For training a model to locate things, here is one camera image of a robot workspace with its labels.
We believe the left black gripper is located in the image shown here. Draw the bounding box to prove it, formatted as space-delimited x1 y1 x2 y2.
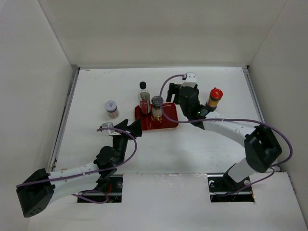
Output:
110 117 141 165

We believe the salt grinder jar grey lid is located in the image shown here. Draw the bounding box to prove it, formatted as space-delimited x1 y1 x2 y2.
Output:
151 96 163 121

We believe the soy sauce bottle black cap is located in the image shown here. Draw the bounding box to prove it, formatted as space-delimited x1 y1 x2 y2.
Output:
137 81 152 116

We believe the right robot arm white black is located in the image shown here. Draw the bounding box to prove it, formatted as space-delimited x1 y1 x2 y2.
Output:
167 83 282 191

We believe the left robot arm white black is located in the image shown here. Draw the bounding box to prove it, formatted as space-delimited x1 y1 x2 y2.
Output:
16 119 142 218

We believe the red tray gold emblem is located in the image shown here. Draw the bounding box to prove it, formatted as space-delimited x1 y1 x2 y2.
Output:
134 103 180 131

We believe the small jar white lid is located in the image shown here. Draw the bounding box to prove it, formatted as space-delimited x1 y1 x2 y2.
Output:
104 100 119 119

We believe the sauce bottle red cap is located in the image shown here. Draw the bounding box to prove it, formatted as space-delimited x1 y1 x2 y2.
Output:
206 88 223 111

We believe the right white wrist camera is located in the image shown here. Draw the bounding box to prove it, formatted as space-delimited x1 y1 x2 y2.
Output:
182 72 197 88

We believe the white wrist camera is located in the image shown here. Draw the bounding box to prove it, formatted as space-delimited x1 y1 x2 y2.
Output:
182 72 197 88
101 122 116 136

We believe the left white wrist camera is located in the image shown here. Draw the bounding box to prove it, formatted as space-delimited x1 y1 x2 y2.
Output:
101 122 116 136

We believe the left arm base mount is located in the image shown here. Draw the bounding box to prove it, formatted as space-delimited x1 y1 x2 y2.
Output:
77 175 123 204

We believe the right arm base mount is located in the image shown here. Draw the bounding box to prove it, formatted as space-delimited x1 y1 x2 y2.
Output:
207 175 255 203

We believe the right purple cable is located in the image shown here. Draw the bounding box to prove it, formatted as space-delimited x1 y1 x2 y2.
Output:
159 74 294 194

